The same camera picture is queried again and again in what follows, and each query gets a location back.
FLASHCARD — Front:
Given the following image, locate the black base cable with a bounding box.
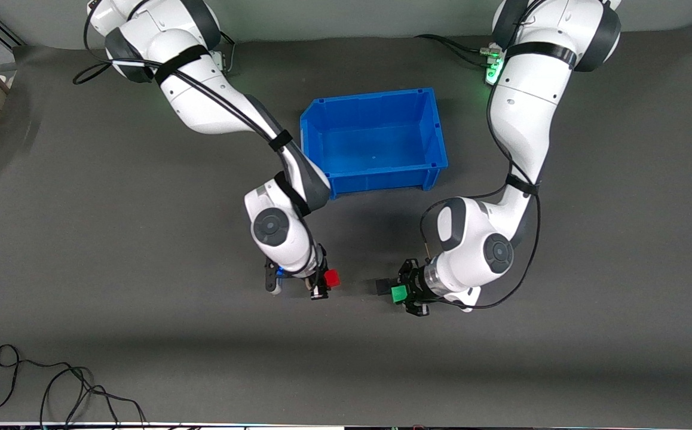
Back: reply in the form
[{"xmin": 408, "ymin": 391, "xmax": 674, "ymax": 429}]
[
  {"xmin": 439, "ymin": 39, "xmax": 493, "ymax": 67},
  {"xmin": 413, "ymin": 33, "xmax": 493, "ymax": 54},
  {"xmin": 219, "ymin": 33, "xmax": 237, "ymax": 75}
]

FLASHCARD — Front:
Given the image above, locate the long black table cable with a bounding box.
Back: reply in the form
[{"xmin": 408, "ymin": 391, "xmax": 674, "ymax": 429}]
[{"xmin": 0, "ymin": 344, "xmax": 148, "ymax": 426}]

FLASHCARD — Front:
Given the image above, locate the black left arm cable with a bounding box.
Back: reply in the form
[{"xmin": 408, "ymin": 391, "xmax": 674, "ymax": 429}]
[{"xmin": 421, "ymin": 0, "xmax": 543, "ymax": 310}]

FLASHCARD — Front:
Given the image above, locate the blue plastic bin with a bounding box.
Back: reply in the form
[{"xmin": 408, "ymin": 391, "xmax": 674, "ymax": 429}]
[{"xmin": 299, "ymin": 88, "xmax": 449, "ymax": 199}]

